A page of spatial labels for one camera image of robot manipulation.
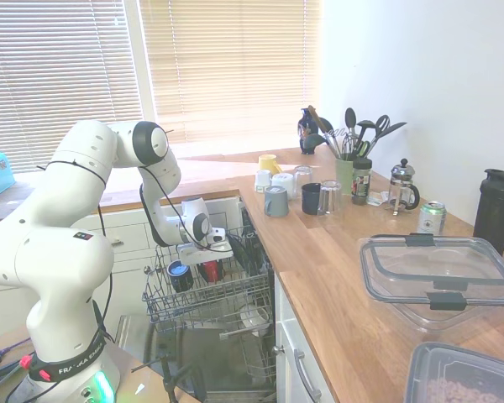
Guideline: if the metal whisk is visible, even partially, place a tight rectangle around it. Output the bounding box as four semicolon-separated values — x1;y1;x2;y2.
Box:
323;128;354;161

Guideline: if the glass french press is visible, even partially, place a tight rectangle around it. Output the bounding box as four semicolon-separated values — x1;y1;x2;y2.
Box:
387;158;421;217

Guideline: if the short clear glass tumbler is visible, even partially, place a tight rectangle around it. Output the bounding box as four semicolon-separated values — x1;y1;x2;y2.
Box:
292;165;314;190

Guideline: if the black shaker bottle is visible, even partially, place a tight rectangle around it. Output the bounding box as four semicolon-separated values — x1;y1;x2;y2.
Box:
472;168;504;257

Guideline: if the stainless steel dishwasher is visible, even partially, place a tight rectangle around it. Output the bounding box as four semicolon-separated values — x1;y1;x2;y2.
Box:
115;196;278;403

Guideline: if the white under-counter cabinet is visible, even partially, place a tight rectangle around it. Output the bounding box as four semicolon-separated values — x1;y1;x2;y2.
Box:
274;272;341;403

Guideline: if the white green drink can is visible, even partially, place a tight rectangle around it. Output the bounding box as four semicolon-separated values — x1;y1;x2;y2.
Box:
417;200;448;236

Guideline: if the yellow mug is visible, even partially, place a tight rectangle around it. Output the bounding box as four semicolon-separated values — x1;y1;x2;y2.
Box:
258;154;283;177

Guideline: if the white drawer cabinet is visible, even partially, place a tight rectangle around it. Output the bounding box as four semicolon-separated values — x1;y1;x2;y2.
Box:
0;196;243;337

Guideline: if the wooden spatula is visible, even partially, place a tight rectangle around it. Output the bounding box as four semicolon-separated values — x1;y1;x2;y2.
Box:
307;104;339;159

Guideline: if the grey wire dishwasher rack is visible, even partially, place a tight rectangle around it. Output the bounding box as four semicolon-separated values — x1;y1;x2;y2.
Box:
141;226;274;332

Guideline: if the grey wire plate rack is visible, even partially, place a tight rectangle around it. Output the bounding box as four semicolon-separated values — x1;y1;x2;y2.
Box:
220;318;278;387

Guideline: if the grey mug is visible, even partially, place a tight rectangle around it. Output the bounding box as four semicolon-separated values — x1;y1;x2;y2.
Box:
263;185;290;218

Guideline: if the navy mug with white rim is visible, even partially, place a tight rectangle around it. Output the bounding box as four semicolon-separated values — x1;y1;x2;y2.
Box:
166;259;193;294

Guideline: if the black ladle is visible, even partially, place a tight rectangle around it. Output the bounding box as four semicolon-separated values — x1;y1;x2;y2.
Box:
303;133;341;160

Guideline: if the white ceramic bowl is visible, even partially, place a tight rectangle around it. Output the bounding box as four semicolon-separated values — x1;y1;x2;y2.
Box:
239;304;272;329

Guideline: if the red speckled enamel mug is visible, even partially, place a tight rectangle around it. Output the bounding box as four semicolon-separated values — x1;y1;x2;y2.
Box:
197;259;224;284

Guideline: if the white mug with print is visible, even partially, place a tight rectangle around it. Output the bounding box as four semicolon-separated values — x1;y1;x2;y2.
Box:
270;173;296;201

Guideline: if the black oval spoon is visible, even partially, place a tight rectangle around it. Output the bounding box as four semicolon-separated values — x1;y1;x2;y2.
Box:
344;107;359;160

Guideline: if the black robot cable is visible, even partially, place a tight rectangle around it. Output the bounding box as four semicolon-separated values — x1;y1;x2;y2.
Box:
36;128;219;341

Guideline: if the grey plastic food container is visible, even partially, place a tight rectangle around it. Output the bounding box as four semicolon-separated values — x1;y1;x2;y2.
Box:
404;342;504;403

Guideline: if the clear container with clip lid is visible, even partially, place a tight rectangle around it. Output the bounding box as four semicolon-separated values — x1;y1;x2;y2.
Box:
358;233;504;332

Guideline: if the wide window blind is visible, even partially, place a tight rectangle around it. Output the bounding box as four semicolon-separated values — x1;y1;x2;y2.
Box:
0;0;146;175

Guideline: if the black round spoon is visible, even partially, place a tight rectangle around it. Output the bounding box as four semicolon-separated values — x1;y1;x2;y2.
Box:
317;117;341;159

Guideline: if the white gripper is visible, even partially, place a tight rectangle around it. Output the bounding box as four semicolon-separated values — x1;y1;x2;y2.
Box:
176;241;233;280

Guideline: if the tall clear glass tumbler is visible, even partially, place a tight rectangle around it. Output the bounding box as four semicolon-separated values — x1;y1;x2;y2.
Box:
318;180;344;217

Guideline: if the spice jar with dark lid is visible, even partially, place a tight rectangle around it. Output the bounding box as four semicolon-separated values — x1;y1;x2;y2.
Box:
351;158;373;207

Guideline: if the curved silver cabinet handle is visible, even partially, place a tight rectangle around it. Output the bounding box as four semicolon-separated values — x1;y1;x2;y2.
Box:
293;348;323;402

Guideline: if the black camera stand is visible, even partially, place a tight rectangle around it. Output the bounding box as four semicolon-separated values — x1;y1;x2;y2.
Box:
132;343;207;403

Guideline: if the pale green utensil holder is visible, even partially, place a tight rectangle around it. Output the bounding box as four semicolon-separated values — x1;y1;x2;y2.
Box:
334;155;356;196

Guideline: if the purple cable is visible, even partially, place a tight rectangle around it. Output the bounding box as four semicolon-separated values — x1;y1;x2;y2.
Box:
0;335;34;358

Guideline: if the narrow window blind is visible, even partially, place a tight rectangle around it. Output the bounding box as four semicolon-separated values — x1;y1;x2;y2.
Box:
139;0;323;159

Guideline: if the black flat spatula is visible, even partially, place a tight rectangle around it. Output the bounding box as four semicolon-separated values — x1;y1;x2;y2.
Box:
363;121;408;159

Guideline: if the dark navy mug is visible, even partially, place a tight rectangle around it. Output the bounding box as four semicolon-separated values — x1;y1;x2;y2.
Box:
301;182;323;215

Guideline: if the blue ceramic vase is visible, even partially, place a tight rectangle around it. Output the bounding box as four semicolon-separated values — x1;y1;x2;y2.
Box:
297;107;320;156

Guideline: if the small white mug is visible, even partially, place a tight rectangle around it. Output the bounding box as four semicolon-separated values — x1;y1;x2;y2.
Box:
255;169;273;194

